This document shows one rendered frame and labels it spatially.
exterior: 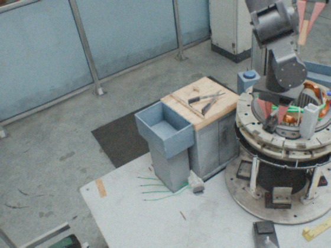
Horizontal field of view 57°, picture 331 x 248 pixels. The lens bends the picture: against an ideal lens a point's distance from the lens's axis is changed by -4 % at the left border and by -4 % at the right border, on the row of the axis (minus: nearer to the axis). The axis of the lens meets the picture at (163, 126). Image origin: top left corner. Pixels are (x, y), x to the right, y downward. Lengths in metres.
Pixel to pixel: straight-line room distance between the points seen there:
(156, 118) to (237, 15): 2.24
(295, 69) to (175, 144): 0.46
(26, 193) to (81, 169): 0.44
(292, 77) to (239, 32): 2.63
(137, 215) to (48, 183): 1.46
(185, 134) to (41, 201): 1.62
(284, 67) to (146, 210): 0.70
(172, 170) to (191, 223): 0.18
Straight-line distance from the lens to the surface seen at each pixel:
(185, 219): 1.06
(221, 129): 1.05
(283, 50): 0.63
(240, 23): 3.22
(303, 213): 1.08
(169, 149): 0.93
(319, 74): 1.27
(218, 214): 1.07
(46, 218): 2.27
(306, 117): 0.83
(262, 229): 0.98
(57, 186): 2.42
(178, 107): 1.01
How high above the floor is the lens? 1.67
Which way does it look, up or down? 40 degrees down
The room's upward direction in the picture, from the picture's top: 10 degrees counter-clockwise
